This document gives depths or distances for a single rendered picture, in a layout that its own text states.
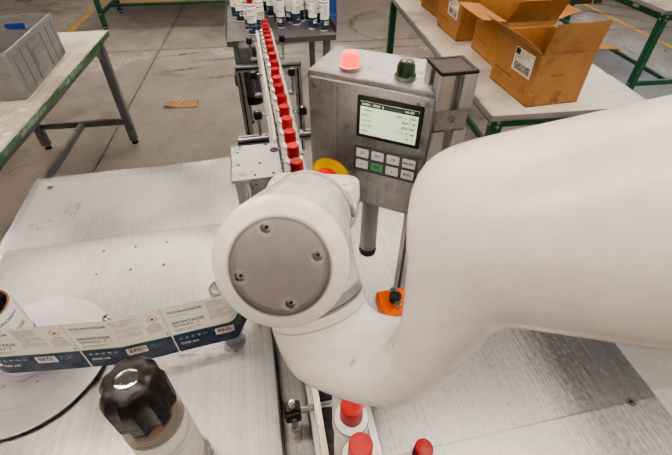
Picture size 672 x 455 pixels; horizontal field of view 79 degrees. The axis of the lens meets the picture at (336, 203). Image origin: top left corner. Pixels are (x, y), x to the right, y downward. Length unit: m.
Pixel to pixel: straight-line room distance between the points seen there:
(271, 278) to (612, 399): 0.92
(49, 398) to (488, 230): 0.94
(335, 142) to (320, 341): 0.32
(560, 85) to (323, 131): 1.72
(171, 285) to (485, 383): 0.75
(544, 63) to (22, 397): 2.03
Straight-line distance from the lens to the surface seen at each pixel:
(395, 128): 0.51
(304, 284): 0.24
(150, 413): 0.63
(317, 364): 0.30
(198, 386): 0.92
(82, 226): 1.44
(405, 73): 0.50
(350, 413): 0.64
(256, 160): 0.96
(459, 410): 0.95
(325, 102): 0.53
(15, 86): 2.41
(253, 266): 0.25
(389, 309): 0.60
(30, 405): 1.03
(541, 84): 2.11
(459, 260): 0.17
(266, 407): 0.88
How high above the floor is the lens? 1.68
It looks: 41 degrees down
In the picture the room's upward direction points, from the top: straight up
